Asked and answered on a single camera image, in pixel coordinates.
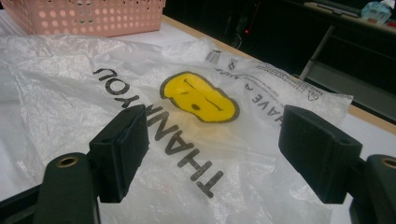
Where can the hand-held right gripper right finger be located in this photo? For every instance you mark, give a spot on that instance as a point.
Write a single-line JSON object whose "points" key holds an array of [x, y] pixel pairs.
{"points": [[320, 152]]}

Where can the white plastic bag yellow face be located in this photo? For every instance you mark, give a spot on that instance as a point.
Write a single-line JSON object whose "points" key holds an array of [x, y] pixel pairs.
{"points": [[77, 102]]}

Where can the pink perforated plastic basket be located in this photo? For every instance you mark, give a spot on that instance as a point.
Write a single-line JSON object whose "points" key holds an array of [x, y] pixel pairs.
{"points": [[90, 15]]}

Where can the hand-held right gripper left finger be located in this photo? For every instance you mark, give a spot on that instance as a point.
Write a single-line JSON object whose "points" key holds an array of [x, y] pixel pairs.
{"points": [[120, 155]]}

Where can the light blue tissue pack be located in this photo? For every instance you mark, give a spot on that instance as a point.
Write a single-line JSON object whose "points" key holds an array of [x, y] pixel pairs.
{"points": [[376, 11]]}

